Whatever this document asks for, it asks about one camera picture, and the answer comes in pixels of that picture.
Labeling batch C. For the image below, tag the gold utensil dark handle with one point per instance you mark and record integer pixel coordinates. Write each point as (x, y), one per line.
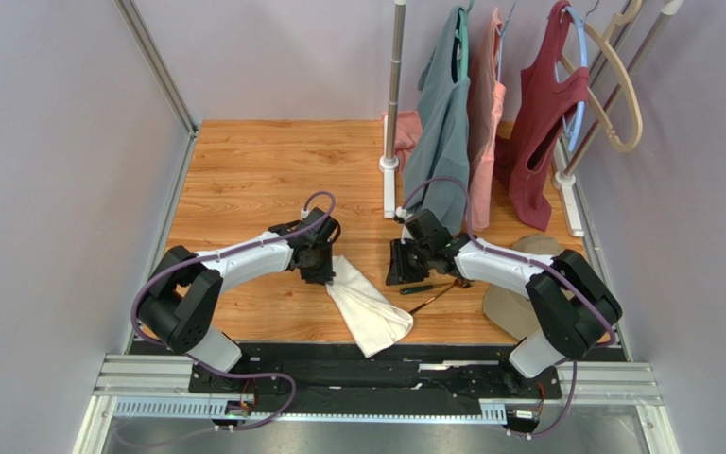
(431, 300)

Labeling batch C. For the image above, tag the gold fork green handle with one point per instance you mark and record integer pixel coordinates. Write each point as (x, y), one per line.
(428, 287)

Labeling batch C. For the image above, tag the tan baseball cap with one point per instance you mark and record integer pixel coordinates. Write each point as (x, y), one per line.
(509, 310)

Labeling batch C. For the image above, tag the grey-blue hanging shirt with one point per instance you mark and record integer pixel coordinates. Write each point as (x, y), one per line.
(440, 155)

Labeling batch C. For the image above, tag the dark red tank top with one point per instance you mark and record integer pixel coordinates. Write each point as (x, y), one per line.
(549, 103)

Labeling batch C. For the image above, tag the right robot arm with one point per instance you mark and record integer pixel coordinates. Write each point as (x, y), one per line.
(571, 303)

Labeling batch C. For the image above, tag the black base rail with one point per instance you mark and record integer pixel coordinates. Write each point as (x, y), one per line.
(407, 380)

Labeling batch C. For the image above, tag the salmon pink hanging shirt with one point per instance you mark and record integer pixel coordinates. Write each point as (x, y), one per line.
(485, 106)

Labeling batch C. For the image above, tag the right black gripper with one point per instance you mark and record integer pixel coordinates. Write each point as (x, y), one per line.
(405, 260)

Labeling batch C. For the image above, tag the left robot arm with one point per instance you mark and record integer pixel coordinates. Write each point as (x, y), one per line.
(178, 302)

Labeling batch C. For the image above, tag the teal hanger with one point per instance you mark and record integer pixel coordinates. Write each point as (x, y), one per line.
(462, 42)

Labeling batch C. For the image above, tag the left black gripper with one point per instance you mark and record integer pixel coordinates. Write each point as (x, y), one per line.
(326, 273)

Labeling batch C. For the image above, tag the aluminium frame post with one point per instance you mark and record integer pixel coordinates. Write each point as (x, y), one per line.
(142, 35)

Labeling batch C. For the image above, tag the metal clothes rack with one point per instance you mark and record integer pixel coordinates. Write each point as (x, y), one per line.
(564, 180)

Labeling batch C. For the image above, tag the white cloth napkin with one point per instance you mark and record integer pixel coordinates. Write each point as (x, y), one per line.
(373, 321)

